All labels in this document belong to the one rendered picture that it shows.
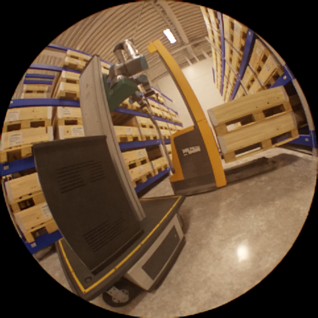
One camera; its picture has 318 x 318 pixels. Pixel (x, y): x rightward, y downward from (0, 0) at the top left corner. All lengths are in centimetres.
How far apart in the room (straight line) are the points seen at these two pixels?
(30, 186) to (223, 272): 176
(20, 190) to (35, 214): 31
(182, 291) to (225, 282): 21
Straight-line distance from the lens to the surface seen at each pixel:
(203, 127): 144
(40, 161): 44
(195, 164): 144
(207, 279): 72
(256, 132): 149
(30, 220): 156
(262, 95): 163
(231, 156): 141
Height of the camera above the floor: 66
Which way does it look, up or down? 1 degrees down
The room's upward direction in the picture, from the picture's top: 20 degrees counter-clockwise
